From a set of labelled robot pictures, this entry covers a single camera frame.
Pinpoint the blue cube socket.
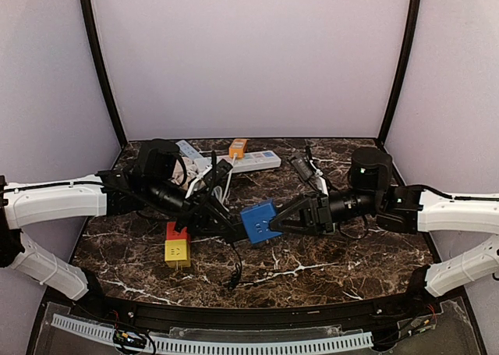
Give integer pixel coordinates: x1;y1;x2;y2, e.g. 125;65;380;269
240;199;282;244

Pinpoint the red cube socket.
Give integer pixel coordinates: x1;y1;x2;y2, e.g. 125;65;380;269
166;222;191;242

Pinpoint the yellow cube socket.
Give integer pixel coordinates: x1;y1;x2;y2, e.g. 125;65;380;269
165;240;191;269

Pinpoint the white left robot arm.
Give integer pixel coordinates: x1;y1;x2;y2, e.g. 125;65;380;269
1;169;246;302

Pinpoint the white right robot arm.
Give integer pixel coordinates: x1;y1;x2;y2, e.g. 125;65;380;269
269;185;498;300

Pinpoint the beige cube socket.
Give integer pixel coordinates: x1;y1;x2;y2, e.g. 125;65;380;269
171;163;200;190

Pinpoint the orange plug adapter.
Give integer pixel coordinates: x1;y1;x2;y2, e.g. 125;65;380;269
228;138;248;159

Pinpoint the long white power strip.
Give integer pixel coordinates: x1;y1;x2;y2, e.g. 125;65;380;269
194;151;281;173

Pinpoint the small blue-white power strip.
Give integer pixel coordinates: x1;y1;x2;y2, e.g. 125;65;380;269
176;140;203;160

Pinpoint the white coiled cable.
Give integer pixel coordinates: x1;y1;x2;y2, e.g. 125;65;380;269
186;155;237;208

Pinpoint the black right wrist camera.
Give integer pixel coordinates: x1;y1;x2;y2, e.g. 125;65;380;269
349;147;393;192

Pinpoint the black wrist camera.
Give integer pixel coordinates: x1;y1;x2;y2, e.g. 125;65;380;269
133;139;180;180
349;147;393;192

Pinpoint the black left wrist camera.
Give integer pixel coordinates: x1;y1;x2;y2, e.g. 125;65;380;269
133;139;180;180

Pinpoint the black front rail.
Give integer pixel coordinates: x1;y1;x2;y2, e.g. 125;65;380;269
74;293;429;332

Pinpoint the white slotted cable duct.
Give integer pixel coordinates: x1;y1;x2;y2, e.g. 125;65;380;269
51;314;373;355

